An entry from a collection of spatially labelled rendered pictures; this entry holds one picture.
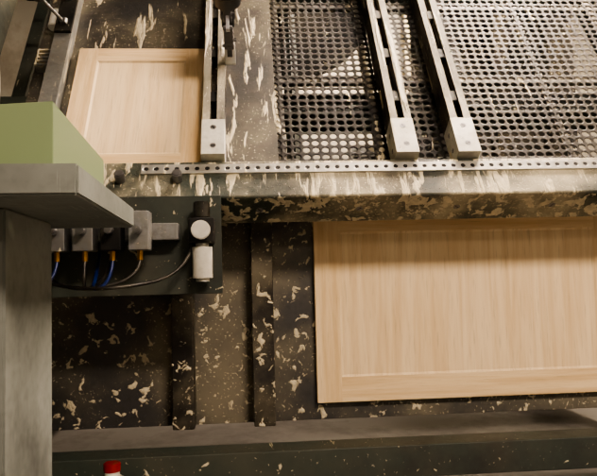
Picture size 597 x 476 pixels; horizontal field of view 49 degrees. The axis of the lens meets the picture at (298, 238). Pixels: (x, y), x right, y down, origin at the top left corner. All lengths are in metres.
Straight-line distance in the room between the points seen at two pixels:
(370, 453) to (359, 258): 0.54
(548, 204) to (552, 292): 0.33
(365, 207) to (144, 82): 0.74
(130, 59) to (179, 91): 0.20
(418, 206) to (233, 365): 0.68
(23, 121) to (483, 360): 1.45
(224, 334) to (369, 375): 0.43
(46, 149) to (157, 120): 0.97
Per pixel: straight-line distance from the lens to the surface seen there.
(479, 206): 1.76
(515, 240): 2.01
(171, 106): 1.90
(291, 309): 1.87
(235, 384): 1.89
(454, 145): 1.80
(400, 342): 1.91
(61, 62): 2.05
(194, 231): 1.52
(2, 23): 2.34
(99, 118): 1.89
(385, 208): 1.69
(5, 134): 0.93
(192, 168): 1.67
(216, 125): 1.75
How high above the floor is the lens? 0.60
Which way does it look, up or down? 3 degrees up
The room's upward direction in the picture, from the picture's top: 1 degrees counter-clockwise
